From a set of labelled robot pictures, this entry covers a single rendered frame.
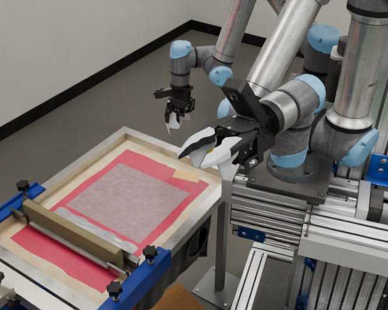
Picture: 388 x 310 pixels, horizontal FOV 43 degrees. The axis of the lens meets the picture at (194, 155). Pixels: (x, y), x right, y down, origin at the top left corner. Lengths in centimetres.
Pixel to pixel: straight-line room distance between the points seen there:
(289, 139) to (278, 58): 19
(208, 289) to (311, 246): 138
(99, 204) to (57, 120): 238
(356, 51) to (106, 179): 110
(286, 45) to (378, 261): 64
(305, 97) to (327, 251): 57
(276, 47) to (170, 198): 86
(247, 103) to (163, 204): 99
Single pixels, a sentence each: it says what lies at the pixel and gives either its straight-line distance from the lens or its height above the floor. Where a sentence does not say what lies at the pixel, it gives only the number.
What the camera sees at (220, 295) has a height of 1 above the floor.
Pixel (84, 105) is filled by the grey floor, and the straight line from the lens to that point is 429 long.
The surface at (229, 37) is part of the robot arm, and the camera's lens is 161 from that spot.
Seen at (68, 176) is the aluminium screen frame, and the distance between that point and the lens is 191.
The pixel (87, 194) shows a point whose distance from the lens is 185.
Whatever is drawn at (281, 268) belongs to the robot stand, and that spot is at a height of 21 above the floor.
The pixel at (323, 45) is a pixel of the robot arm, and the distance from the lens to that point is 175.
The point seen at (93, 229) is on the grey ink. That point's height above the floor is 96.
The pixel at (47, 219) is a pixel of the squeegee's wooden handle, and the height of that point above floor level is 105.
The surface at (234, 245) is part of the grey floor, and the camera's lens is 294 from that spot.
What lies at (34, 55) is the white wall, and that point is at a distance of 402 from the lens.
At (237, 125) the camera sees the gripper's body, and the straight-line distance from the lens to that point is 85.
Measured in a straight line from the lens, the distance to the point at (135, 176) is 190.
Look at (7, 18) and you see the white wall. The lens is 380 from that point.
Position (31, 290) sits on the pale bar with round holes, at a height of 104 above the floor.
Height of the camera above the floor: 215
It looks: 37 degrees down
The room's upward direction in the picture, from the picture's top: straight up
